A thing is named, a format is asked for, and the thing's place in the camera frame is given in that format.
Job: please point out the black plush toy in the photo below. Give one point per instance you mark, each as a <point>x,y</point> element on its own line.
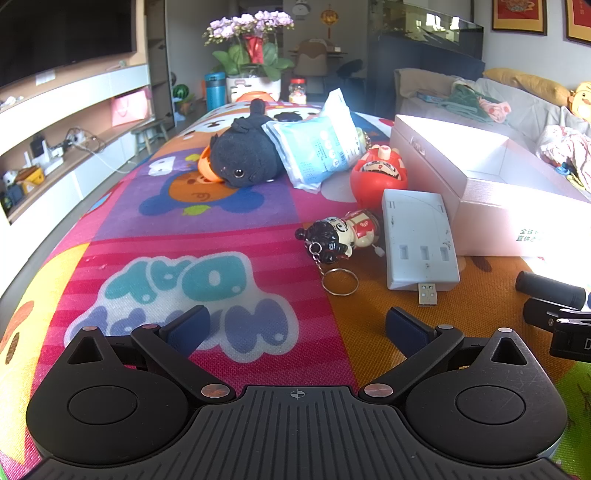
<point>249,147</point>

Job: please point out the dark dining chair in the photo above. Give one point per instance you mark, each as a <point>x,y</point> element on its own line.
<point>348,69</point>

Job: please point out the colourful cartoon table mat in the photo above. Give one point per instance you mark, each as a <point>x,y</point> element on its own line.
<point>138,221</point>

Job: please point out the yellow cushion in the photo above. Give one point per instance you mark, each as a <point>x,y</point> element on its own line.
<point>531,83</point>

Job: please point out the yellow toy vehicle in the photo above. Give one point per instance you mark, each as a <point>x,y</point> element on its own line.
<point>30,176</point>

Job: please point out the green cloth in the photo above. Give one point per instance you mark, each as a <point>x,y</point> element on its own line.
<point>466,104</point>

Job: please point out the orange toy ball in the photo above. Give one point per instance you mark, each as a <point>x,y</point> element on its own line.
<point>205,166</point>

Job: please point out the glass fish tank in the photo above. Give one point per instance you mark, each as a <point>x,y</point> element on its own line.
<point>425,23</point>

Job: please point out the watermelon ball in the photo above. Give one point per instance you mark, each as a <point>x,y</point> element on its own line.
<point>181,91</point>

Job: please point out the yellow duck toy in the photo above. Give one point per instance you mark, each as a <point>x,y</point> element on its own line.
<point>582,99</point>

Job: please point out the white wall shelf unit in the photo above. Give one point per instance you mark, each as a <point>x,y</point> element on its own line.
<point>101,81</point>

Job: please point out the black television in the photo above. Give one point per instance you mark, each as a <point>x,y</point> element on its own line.
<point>55,32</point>

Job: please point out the red daruma doll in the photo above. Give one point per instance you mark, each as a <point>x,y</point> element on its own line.
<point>374,184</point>

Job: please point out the beige dining chair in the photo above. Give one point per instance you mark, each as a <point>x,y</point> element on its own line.
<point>310,62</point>

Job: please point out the pink piggy garment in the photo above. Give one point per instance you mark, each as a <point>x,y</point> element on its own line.
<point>496,110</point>

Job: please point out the blue flat book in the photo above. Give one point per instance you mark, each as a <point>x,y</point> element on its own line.
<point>430,96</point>

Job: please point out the orange round toy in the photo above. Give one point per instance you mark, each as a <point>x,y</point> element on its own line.
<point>251,96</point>

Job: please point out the white usb hub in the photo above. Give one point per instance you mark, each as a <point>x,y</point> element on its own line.
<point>415,230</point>

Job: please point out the white charger device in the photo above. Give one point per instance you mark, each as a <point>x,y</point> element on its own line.
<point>44,150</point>

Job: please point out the pink cardboard box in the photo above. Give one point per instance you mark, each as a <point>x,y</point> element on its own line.
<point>489,207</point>

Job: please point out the blue white tissue packet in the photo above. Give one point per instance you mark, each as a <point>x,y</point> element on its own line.
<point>314,152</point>
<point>336,104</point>

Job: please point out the red hanging ornament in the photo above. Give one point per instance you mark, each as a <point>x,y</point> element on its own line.
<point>328,16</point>

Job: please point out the red lid clear jar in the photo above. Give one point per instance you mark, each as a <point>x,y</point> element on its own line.
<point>298,92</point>

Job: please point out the white power strip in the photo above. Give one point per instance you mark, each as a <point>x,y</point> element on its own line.
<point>76,137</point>

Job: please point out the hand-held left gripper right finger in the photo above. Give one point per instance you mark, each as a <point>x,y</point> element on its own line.
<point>406,330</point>

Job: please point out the wooden stool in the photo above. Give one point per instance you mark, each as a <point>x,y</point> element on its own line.
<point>147,127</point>

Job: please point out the dark blue cabinet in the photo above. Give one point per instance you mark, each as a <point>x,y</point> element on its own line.
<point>415,60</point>

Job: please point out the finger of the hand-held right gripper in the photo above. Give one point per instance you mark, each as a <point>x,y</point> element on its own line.
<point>549,286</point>
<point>540,311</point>

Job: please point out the red framed wall picture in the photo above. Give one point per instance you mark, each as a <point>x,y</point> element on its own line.
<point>519,16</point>
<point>581,18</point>

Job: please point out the grey sofa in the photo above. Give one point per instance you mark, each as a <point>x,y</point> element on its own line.
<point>521,115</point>

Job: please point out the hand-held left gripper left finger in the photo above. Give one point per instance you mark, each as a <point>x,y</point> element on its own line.
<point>190,328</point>

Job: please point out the wall clock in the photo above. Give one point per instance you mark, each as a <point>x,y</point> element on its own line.
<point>301,8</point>

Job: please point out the potted purple orchid plant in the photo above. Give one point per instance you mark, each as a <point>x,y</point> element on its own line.
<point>235,62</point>

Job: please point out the blue thermos bottle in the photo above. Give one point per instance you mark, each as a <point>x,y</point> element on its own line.
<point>215,92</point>

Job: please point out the pink gift bag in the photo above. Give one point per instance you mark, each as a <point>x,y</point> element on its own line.
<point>131,108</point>

